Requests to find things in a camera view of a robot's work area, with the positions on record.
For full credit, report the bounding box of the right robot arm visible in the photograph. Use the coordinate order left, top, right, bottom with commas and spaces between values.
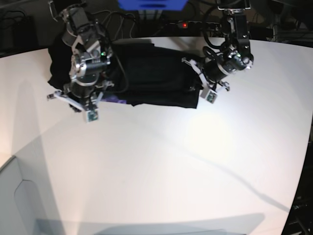
47, 0, 113, 116

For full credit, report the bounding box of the black power strip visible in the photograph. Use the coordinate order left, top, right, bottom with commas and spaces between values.
165, 21, 274, 40

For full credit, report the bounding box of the blue plastic box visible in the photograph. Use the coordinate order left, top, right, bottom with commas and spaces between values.
118, 0, 188, 11

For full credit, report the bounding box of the black box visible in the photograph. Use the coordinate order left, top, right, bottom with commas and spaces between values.
12, 16, 39, 48

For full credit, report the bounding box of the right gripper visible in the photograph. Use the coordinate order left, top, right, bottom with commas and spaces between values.
47, 82, 114, 113

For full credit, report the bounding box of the white cable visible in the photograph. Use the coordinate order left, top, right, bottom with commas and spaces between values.
105, 11, 137, 40

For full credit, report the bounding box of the black T-shirt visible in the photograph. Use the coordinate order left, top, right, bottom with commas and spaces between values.
48, 39, 202, 109

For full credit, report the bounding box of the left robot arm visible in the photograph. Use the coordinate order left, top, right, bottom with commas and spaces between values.
182, 0, 254, 93

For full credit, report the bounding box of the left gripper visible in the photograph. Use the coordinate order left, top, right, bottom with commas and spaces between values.
181, 57, 230, 92

